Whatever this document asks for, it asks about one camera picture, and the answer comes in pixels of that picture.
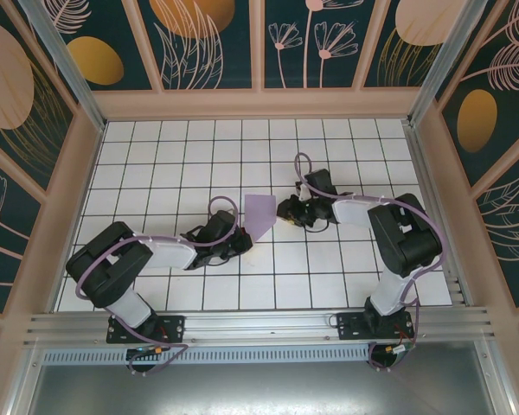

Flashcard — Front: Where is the aluminium frame bar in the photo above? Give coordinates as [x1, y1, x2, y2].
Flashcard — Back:
[475, 341, 516, 415]
[6, 345, 42, 415]

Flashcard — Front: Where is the small controller circuit board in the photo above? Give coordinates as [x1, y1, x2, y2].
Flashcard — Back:
[124, 343, 168, 377]

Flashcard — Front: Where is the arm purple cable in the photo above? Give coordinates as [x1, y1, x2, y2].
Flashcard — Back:
[294, 151, 446, 373]
[75, 196, 240, 377]

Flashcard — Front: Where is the long aluminium mounting rail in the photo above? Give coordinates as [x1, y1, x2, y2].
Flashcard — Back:
[23, 305, 498, 349]

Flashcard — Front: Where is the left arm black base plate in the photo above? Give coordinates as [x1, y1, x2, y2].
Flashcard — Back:
[106, 311, 187, 346]

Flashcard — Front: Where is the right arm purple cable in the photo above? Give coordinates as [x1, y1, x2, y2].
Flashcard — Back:
[294, 151, 446, 373]

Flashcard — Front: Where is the aluminium corner post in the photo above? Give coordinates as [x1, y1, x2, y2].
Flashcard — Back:
[16, 0, 109, 131]
[406, 0, 488, 126]

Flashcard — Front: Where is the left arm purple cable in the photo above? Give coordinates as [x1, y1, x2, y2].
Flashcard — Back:
[75, 196, 240, 377]

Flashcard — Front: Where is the grey sheet metal panel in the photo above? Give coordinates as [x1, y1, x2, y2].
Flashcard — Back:
[8, 361, 518, 415]

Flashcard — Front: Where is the aluminium side rail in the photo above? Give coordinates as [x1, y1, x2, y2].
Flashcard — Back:
[404, 120, 475, 309]

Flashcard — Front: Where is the lavender cloth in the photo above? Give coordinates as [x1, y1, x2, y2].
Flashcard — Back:
[243, 194, 279, 246]

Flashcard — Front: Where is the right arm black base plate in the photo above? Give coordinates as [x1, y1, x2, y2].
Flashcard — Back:
[336, 310, 416, 343]

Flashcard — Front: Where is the grey slotted cable duct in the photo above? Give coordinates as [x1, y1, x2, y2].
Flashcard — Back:
[41, 344, 373, 366]

